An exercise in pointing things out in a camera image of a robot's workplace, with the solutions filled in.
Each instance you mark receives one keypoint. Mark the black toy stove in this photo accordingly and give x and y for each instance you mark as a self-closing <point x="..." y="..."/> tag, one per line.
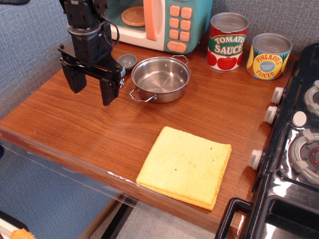
<point x="285" y="203"/>

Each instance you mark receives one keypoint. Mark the blue grey measuring scoop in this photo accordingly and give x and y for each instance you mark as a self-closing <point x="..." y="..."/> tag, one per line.
<point x="128" y="61"/>

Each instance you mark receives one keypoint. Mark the stainless steel pan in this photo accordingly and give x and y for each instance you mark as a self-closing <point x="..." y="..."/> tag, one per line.
<point x="160" y="79"/>

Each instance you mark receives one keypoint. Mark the orange cloth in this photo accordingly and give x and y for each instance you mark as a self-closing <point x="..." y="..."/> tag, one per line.
<point x="21" y="234"/>

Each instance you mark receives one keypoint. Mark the tomato sauce can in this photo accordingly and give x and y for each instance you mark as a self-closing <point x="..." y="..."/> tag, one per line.
<point x="227" y="38"/>

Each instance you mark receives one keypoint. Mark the orange toy plate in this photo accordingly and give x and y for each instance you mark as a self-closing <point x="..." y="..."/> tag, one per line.
<point x="134" y="16"/>

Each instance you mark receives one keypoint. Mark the yellow folded towel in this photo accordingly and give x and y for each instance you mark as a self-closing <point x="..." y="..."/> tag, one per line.
<point x="185" y="167"/>

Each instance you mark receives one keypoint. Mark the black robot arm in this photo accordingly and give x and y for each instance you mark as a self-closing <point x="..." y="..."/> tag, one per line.
<point x="86" y="13"/>

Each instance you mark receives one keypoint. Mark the teal toy microwave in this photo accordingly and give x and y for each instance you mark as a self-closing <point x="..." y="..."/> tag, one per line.
<point x="174" y="26"/>

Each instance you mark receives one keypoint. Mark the pineapple slices can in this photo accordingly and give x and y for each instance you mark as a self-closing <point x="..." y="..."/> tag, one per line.
<point x="268" y="56"/>

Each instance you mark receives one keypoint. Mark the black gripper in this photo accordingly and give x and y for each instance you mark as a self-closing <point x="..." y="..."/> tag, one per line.
<point x="89" y="53"/>

